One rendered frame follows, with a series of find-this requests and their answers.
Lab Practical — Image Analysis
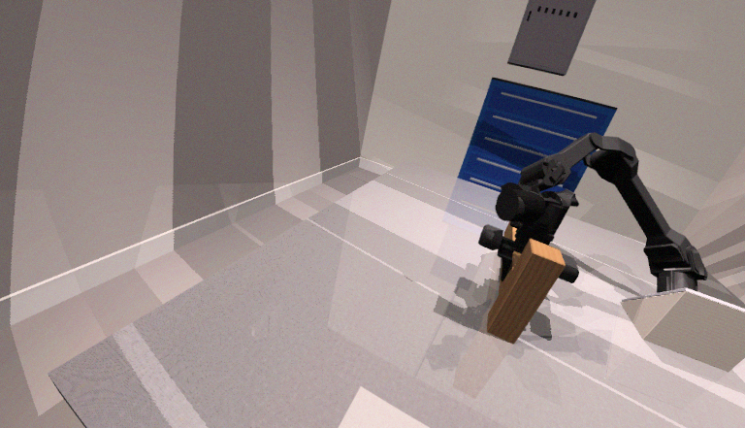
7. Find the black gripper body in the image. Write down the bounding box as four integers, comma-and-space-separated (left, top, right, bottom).
478, 222, 579, 283

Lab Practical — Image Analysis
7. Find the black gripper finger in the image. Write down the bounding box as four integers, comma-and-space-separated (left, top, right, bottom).
497, 248, 512, 281

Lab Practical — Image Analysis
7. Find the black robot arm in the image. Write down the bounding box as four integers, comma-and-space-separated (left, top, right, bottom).
496, 132, 708, 293

